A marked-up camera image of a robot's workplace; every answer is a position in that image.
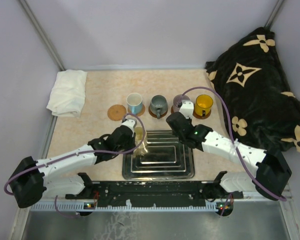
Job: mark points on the grey cup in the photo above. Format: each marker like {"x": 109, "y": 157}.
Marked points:
{"x": 158, "y": 105}

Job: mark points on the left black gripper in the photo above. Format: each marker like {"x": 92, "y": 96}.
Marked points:
{"x": 132, "y": 141}

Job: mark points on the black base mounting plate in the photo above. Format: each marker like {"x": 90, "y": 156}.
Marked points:
{"x": 151, "y": 193}

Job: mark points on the white cup blue handle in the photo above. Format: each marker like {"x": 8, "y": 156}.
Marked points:
{"x": 134, "y": 103}

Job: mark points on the dark wooden coaster back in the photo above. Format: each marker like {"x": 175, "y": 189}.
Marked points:
{"x": 154, "y": 115}

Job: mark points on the cream yellow cup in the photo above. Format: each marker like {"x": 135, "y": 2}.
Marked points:
{"x": 141, "y": 140}

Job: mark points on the white folded cloth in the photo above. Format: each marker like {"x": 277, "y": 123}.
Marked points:
{"x": 67, "y": 97}

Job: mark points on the aluminium frame rail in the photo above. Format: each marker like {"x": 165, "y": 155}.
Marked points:
{"x": 84, "y": 207}

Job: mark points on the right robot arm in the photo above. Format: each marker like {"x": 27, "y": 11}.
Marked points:
{"x": 268, "y": 169}

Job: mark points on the black floral blanket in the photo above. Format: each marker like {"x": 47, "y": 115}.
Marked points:
{"x": 262, "y": 111}

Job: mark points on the woven coaster frilled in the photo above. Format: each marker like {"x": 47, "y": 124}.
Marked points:
{"x": 116, "y": 112}

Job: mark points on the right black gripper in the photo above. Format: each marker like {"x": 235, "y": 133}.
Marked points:
{"x": 175, "y": 133}

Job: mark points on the metal tray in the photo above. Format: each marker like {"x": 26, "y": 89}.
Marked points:
{"x": 163, "y": 158}

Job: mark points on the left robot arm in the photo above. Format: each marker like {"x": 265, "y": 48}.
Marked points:
{"x": 34, "y": 179}

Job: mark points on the woven coaster smooth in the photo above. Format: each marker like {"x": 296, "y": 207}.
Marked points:
{"x": 141, "y": 112}

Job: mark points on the purple cup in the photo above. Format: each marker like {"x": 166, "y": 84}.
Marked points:
{"x": 177, "y": 102}

